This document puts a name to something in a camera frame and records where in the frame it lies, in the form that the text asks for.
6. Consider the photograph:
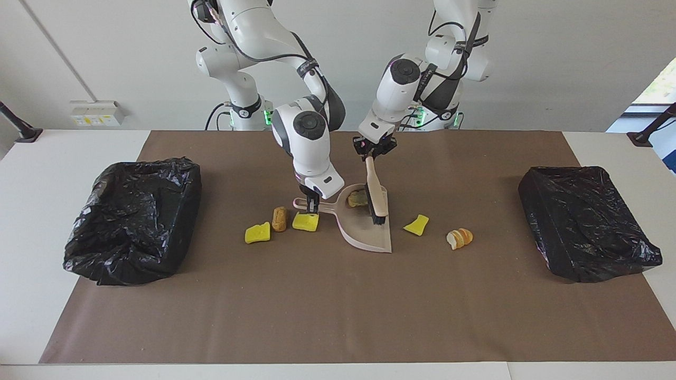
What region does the beige plastic dustpan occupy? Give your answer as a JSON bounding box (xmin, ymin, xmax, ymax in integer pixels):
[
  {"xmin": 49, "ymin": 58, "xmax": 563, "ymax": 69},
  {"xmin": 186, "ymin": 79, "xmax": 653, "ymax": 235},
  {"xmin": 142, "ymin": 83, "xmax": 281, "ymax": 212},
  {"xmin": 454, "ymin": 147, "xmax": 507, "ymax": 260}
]
[{"xmin": 293, "ymin": 183, "xmax": 393, "ymax": 254}]

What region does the curled orange striped bread piece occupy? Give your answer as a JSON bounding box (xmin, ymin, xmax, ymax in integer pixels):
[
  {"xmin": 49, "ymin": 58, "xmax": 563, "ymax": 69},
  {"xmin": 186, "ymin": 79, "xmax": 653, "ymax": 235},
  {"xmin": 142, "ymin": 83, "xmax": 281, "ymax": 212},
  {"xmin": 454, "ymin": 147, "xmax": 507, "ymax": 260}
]
[{"xmin": 446, "ymin": 227, "xmax": 474, "ymax": 251}]

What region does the yellow and green sponge piece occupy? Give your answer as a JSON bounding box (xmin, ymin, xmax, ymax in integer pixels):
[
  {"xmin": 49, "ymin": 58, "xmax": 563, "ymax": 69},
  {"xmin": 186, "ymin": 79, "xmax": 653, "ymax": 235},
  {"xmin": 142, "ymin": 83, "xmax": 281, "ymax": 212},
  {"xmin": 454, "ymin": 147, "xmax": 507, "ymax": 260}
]
[{"xmin": 402, "ymin": 214, "xmax": 430, "ymax": 236}]

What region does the white wall outlet box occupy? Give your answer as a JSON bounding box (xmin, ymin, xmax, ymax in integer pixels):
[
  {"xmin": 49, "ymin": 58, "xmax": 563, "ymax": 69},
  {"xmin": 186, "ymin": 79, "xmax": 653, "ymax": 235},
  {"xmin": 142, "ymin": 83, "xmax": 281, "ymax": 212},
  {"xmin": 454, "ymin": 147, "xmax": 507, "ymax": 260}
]
[{"xmin": 70, "ymin": 100, "xmax": 125, "ymax": 127}]

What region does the black bag-lined bin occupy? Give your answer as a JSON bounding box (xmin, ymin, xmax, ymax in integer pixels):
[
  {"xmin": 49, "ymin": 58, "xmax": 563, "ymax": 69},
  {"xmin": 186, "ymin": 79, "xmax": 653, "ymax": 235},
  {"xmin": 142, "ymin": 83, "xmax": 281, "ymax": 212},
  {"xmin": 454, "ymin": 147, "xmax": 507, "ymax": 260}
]
[
  {"xmin": 518, "ymin": 166, "xmax": 663, "ymax": 284},
  {"xmin": 63, "ymin": 156, "xmax": 203, "ymax": 287}
]

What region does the window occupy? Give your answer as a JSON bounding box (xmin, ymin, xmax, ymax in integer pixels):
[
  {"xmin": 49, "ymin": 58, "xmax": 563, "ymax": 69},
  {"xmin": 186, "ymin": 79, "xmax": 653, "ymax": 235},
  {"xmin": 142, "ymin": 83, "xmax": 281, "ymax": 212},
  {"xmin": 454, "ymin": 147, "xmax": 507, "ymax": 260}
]
[{"xmin": 631, "ymin": 55, "xmax": 676, "ymax": 114}]

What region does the black clamp stand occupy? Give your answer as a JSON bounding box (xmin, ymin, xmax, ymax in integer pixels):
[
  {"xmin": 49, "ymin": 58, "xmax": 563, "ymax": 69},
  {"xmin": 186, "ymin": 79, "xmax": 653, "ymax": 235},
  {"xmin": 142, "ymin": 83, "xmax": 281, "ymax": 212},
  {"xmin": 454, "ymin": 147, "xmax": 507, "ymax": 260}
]
[
  {"xmin": 627, "ymin": 103, "xmax": 676, "ymax": 147},
  {"xmin": 0, "ymin": 101, "xmax": 44, "ymax": 144}
]

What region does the white wall cable conduit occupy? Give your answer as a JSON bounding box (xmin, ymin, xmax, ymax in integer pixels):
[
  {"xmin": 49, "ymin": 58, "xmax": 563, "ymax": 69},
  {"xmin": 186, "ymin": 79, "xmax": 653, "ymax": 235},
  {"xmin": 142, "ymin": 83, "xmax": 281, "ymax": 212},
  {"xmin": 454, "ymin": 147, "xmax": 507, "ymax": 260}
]
[{"xmin": 20, "ymin": 0, "xmax": 90, "ymax": 102}]

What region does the brown paper table mat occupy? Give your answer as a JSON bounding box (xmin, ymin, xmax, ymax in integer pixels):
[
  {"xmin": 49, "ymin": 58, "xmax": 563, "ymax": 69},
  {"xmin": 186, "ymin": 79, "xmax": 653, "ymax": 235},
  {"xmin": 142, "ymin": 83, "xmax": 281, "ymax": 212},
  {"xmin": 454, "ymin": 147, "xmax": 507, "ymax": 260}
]
[{"xmin": 40, "ymin": 130, "xmax": 676, "ymax": 365}]

